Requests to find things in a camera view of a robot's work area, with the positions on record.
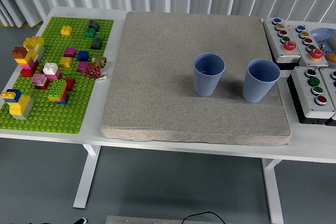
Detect blue ribbed cup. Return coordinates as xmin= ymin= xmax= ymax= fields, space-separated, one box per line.
xmin=241 ymin=58 xmax=281 ymax=104
xmin=193 ymin=52 xmax=226 ymax=98

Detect white table leg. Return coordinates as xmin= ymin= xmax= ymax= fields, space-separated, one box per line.
xmin=72 ymin=144 xmax=101 ymax=210
xmin=261 ymin=157 xmax=285 ymax=224

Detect green studded baseplate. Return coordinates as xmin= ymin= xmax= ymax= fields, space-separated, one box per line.
xmin=0 ymin=16 xmax=114 ymax=135

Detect yellow blue grey brick stack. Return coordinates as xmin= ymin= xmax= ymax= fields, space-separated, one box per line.
xmin=0 ymin=89 xmax=34 ymax=121

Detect green orange blue brick stack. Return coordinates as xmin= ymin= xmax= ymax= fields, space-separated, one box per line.
xmin=47 ymin=79 xmax=70 ymax=105

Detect red building brick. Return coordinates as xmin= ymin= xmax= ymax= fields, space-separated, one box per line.
xmin=62 ymin=78 xmax=76 ymax=92

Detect pink dark red brick stack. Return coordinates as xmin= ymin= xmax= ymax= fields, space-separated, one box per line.
xmin=31 ymin=73 xmax=50 ymax=90

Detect brass valve red handwheel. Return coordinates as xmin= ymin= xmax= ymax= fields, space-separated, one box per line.
xmin=84 ymin=55 xmax=108 ymax=80

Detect magenta building brick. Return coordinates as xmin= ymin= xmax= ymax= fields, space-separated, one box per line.
xmin=64 ymin=46 xmax=77 ymax=58
xmin=77 ymin=61 xmax=90 ymax=73

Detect white pink brick stack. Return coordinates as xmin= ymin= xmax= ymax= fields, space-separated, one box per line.
xmin=41 ymin=62 xmax=62 ymax=82

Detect yellow building brick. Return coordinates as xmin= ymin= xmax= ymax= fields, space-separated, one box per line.
xmin=60 ymin=25 xmax=74 ymax=37
xmin=59 ymin=56 xmax=74 ymax=69

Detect grey-brown padded mat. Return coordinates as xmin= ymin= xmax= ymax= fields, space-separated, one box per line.
xmin=100 ymin=11 xmax=292 ymax=146

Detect blue building brick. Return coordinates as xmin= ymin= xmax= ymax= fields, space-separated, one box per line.
xmin=76 ymin=50 xmax=90 ymax=62

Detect grey sloped brick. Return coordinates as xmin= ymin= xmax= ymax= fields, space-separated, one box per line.
xmin=90 ymin=37 xmax=103 ymax=50

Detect brown yellow red brick tower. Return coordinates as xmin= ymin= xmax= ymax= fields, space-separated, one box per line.
xmin=11 ymin=46 xmax=40 ymax=78

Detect yellow white brick tower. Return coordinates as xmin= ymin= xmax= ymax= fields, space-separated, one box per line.
xmin=23 ymin=36 xmax=46 ymax=62

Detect grey four-button box black base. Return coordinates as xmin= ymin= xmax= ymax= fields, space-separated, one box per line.
xmin=286 ymin=66 xmax=336 ymax=125

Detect grey five-button control box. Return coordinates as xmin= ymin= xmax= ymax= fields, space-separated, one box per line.
xmin=287 ymin=24 xmax=330 ymax=68
xmin=262 ymin=17 xmax=302 ymax=70

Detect grey button box black knobs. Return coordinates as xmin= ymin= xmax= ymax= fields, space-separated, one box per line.
xmin=318 ymin=67 xmax=336 ymax=127

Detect black cable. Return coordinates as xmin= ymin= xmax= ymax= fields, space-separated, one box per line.
xmin=182 ymin=211 xmax=226 ymax=224

